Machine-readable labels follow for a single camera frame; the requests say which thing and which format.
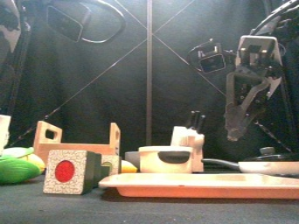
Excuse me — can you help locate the white toy knife block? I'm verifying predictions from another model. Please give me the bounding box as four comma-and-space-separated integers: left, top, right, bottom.
169, 125, 205, 173

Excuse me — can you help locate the black pan lid with knob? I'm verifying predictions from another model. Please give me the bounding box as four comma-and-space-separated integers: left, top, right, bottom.
241, 146, 299, 163

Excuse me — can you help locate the small sushi roll, green centre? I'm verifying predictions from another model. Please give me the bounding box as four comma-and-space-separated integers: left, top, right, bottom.
101, 154, 122, 177

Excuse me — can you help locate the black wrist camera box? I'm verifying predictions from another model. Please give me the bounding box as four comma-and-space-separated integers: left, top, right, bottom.
45, 3, 88, 43
196, 43, 228, 74

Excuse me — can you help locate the white toy pot, black handle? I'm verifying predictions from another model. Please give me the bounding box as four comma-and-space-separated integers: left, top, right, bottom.
137, 145, 194, 175

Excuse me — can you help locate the black looped camera cable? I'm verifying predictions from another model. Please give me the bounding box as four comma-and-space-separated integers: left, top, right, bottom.
78, 0, 126, 45

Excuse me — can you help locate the yellow toy lemon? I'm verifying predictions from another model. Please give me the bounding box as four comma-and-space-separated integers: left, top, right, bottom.
120, 159, 138, 174

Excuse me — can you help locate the vertical metal frame pole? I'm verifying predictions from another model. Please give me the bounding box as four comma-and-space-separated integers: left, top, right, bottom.
144, 0, 154, 138

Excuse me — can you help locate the black toy knife handle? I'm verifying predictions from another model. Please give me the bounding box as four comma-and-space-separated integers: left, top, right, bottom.
194, 114, 206, 135
185, 110, 201, 130

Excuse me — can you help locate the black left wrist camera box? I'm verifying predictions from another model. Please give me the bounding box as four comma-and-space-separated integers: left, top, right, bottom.
45, 3, 88, 43

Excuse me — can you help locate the green plush corn husk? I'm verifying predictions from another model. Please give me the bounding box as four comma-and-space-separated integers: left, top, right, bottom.
0, 156, 42, 186

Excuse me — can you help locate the white sushi roll half, red centre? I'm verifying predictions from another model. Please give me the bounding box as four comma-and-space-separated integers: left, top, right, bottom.
41, 149, 97, 196

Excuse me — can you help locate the white toy frying pan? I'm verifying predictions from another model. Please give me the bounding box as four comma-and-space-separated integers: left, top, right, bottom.
200, 157, 299, 178

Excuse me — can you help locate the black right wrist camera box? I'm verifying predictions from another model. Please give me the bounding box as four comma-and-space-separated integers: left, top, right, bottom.
196, 43, 228, 74

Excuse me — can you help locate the pink rectangular plate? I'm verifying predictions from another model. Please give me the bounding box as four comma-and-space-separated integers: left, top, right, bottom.
97, 172, 299, 200

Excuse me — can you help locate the wooden toy crate with handles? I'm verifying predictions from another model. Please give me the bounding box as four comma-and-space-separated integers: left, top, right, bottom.
32, 120, 122, 165

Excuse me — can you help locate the yellow plush corn cob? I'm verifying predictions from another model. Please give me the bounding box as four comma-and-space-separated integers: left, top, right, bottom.
17, 153, 46, 173

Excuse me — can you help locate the white object at table edge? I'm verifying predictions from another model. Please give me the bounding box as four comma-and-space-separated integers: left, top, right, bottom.
0, 114, 13, 154

